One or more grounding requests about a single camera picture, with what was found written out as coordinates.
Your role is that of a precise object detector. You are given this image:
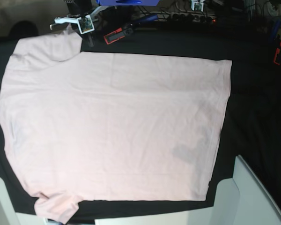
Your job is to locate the pink T-shirt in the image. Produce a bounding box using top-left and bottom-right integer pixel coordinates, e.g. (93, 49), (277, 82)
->
(0, 28), (232, 223)

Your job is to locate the white power strip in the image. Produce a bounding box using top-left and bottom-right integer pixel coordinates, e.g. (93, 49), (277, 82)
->
(167, 12), (217, 24)

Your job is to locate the red clamp at right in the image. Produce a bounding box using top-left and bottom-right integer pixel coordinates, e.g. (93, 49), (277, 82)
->
(273, 21), (281, 66)

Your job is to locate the red black clamp with blue handle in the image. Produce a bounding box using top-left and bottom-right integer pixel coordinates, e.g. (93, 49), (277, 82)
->
(104, 14), (158, 45)

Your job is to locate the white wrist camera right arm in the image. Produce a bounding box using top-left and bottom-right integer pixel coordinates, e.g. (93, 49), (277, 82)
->
(50, 2), (109, 35)

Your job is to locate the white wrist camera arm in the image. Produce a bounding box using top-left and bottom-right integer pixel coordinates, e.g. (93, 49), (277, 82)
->
(190, 0), (205, 12)
(50, 2), (109, 35)

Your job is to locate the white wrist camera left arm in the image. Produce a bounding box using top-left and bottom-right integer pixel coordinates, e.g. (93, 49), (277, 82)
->
(190, 0), (205, 12)

